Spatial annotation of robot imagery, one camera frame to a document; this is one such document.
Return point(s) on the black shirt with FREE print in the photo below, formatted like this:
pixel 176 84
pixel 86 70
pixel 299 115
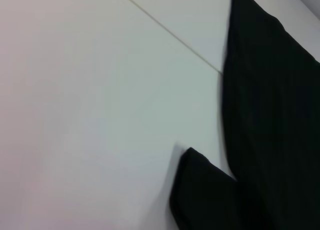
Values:
pixel 262 120

